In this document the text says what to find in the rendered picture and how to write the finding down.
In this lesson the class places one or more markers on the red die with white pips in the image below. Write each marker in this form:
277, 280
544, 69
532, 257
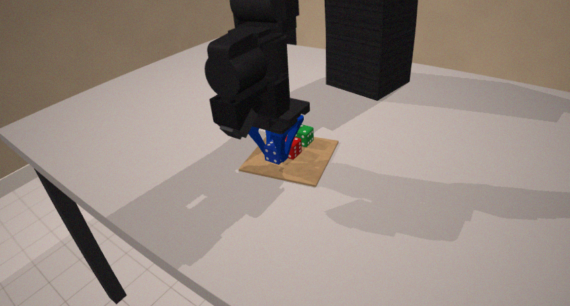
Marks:
295, 149

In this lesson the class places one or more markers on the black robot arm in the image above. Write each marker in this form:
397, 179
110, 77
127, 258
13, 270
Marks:
238, 61

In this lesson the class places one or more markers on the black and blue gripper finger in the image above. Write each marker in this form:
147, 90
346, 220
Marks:
279, 140
254, 134

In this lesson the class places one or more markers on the green dice with white pips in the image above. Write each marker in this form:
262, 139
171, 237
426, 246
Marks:
306, 134

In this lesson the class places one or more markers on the blue die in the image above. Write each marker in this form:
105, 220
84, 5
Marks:
271, 153

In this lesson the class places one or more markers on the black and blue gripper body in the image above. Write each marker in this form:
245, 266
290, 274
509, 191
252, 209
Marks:
288, 119

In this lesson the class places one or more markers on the tan flat mat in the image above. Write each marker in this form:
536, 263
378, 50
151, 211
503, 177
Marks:
307, 168

